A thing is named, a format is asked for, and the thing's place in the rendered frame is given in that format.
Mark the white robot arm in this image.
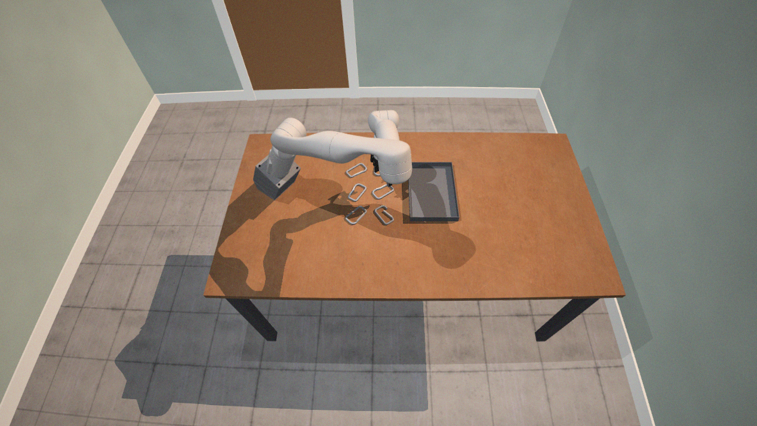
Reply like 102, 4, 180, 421
267, 110, 412, 184

